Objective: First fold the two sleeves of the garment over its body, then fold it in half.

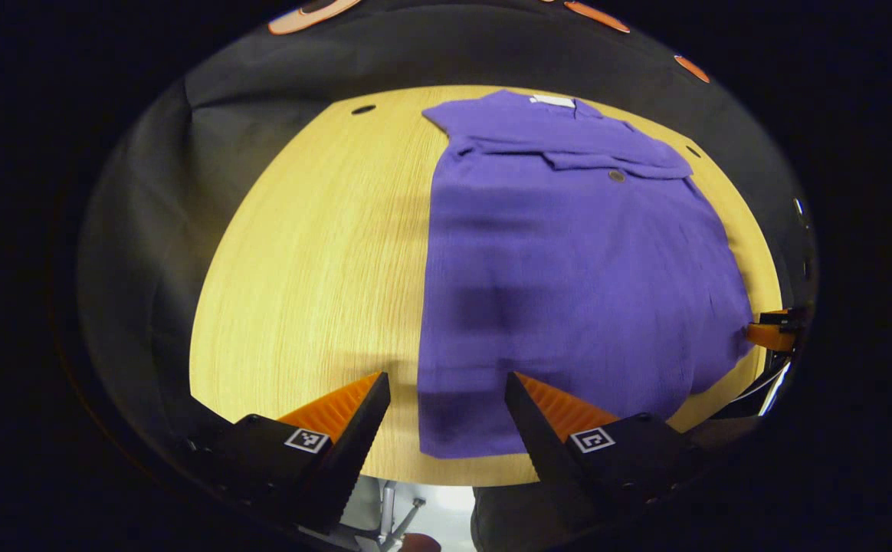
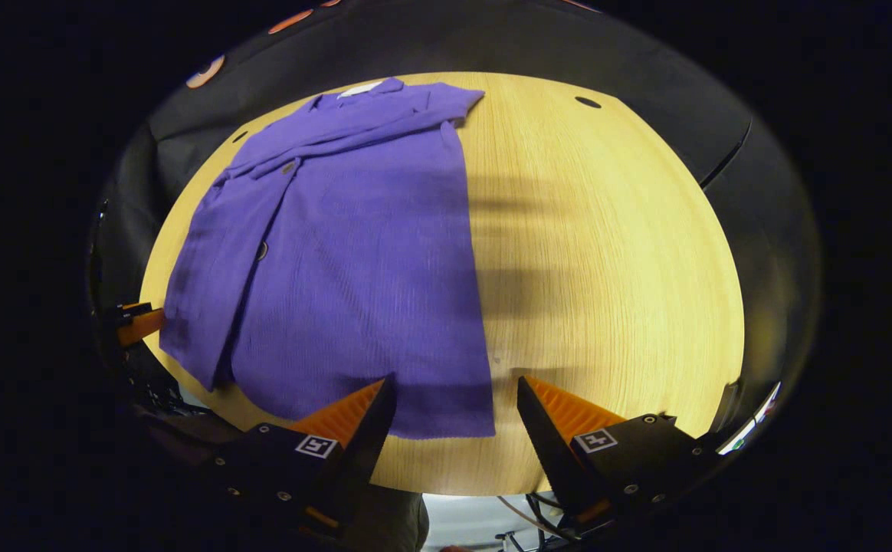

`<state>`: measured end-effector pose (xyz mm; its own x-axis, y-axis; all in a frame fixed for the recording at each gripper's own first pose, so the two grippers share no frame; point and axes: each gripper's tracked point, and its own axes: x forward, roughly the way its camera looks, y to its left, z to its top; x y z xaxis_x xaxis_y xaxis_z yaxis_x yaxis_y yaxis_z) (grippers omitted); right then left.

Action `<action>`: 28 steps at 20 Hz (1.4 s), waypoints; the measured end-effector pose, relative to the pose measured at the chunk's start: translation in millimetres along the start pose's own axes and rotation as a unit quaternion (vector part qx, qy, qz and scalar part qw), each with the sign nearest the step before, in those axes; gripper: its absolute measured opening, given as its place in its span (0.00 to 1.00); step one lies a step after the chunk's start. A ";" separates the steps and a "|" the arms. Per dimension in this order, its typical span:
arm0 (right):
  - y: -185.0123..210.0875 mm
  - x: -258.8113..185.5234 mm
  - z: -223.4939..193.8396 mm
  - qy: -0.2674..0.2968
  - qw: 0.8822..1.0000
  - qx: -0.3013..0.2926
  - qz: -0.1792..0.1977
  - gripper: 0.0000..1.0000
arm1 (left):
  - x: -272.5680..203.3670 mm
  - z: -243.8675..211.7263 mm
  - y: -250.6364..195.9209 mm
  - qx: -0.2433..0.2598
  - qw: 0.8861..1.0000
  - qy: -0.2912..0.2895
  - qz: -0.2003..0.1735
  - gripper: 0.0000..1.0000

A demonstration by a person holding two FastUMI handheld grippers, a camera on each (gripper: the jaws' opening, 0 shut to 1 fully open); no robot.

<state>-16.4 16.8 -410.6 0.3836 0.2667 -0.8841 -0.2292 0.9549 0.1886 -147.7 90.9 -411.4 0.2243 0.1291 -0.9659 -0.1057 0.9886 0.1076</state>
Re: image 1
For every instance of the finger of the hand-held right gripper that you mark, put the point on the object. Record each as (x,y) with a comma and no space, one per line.
(772,336)

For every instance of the person's dark trousers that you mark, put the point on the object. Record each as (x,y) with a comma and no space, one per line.
(515,521)

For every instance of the black backdrop cloth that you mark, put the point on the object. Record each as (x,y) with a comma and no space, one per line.
(262,100)

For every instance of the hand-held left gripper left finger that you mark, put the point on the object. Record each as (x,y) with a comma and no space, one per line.
(354,437)

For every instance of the purple shirt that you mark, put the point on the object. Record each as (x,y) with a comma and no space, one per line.
(568,268)

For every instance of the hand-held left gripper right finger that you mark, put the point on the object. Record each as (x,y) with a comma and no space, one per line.
(542,437)

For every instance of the office chair metal base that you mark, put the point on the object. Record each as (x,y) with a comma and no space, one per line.
(388,510)

